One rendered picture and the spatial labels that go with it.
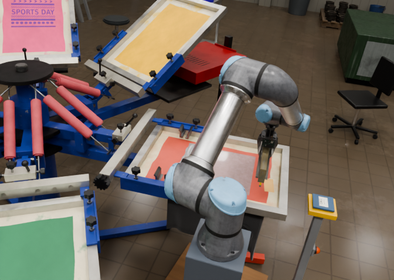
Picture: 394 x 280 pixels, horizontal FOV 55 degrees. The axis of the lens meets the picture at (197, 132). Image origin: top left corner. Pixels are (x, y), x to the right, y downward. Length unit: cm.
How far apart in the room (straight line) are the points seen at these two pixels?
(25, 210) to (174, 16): 170
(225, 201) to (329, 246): 212
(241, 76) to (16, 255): 106
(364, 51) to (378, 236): 325
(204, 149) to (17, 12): 226
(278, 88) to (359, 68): 488
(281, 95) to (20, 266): 111
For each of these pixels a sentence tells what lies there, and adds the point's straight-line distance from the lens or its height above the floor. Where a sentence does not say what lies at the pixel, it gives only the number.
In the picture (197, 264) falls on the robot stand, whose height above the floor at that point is 118.
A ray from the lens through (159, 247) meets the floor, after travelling 285.
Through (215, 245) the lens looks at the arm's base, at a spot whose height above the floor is 126.
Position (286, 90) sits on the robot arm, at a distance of 125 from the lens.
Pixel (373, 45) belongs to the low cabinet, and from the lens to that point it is 599.
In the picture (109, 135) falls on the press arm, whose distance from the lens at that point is 206.
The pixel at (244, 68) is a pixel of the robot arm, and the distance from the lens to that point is 125.
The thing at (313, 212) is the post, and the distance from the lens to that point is 188.
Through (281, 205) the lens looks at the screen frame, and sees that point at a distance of 179.
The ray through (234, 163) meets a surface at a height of 96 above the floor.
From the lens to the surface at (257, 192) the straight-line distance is 188.
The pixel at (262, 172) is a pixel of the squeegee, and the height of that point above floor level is 113.
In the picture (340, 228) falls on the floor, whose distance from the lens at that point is 333.
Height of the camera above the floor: 213
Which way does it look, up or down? 31 degrees down
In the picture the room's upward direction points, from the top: 5 degrees clockwise
